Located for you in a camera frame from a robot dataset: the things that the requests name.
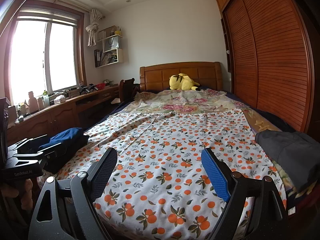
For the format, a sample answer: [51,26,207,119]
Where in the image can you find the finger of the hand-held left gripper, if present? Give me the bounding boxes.
[7,134,49,153]
[12,142,63,163]

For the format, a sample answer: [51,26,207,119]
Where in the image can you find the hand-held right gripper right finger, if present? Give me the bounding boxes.
[201,148,288,240]

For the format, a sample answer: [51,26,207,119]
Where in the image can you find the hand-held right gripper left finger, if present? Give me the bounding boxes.
[27,147,118,240]

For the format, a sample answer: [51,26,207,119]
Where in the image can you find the blue suit jacket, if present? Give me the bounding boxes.
[39,127,85,151]

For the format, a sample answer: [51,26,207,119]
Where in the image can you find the person's left hand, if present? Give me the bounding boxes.
[1,179,34,210]

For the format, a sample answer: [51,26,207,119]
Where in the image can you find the black garment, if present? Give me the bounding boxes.
[44,135,90,175]

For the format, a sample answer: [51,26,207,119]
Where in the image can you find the white bottle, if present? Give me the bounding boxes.
[27,91,38,114]

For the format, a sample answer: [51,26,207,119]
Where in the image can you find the wooden sideboard with clutter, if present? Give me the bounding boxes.
[7,84,121,146]

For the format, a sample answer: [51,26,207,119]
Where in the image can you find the green capped bottle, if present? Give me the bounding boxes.
[42,90,51,108]

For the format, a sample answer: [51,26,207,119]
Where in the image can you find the wooden bed with floral sheet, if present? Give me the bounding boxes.
[37,110,288,240]

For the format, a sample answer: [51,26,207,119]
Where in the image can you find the brown patterned quilt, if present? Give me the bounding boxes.
[246,109,281,133]

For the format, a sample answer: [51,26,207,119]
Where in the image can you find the grey garment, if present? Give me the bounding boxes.
[254,130,320,193]

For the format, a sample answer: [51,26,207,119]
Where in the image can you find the black gadgets on desk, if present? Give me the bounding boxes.
[79,83,96,96]

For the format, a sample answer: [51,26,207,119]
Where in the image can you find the floral blanket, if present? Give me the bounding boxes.
[124,88,251,121]

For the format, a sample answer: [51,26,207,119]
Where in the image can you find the wooden chair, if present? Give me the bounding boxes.
[119,78,141,103]

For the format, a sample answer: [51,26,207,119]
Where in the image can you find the window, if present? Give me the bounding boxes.
[4,7,87,106]

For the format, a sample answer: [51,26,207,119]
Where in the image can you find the yellow plush toy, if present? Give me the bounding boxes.
[169,73,201,91]

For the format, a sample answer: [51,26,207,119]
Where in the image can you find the wooden headboard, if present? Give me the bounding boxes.
[139,62,223,93]

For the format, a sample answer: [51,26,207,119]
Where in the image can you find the white paper bag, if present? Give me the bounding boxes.
[104,36,121,52]

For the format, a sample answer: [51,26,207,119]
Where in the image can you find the tied beige curtain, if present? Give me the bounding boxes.
[85,8,105,47]

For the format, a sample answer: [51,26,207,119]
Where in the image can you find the wooden louvered wardrobe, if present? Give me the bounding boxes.
[216,0,316,133]

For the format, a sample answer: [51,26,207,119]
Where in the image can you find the white wall shelf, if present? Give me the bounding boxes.
[94,26,124,68]

